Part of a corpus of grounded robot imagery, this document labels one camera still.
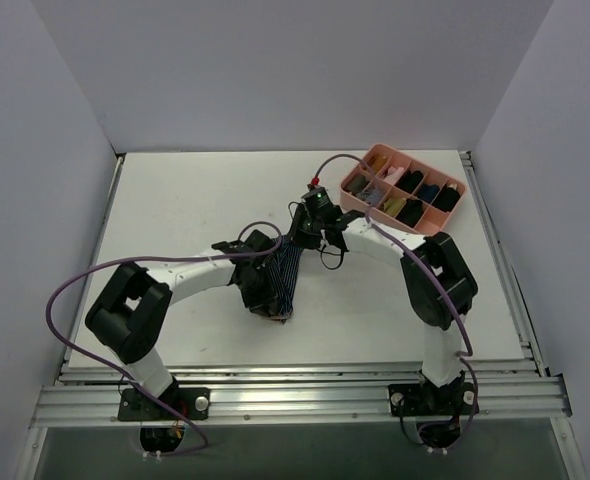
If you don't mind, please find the grey patterned rolled garment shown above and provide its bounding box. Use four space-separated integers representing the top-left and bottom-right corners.
358 187 385 206

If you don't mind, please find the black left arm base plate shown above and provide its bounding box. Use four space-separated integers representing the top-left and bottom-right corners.
117 385 210 422

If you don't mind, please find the mustard yellow rolled garment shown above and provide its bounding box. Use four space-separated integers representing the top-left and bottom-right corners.
367 154 388 175

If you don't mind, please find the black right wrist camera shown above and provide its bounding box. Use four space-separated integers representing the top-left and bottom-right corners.
301 186 334 215

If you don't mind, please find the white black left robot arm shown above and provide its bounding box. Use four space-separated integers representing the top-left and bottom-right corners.
85 249 280 419

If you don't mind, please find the navy white striped underwear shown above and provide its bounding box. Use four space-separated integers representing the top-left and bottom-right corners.
265 241 304 323

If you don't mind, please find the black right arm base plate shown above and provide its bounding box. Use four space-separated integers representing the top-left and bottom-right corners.
387 381 479 417

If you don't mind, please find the olive green rolled garment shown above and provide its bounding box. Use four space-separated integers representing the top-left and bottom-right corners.
382 197 406 217

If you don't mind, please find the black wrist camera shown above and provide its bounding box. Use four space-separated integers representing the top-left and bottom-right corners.
301 186 334 215
211 229 275 259

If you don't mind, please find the pink divided organizer tray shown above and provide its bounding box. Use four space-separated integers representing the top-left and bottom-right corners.
339 144 467 236

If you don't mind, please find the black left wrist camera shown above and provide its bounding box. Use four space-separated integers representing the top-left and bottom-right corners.
211 229 275 259

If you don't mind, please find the dark blue rolled garment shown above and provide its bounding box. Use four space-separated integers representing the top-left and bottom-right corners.
416 184 441 204

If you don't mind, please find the black rolled garment with tag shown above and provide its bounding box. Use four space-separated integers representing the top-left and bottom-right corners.
432 184 461 212

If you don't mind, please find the black rolled garment front row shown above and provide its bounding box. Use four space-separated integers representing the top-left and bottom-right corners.
396 199 424 228

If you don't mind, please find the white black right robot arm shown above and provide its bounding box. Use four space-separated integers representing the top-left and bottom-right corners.
288 204 478 413

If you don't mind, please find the dark grey rolled garment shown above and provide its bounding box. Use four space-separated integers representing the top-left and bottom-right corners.
345 174 369 195

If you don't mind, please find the pink white rolled garment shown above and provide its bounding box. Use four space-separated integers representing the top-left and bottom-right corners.
383 166 405 185

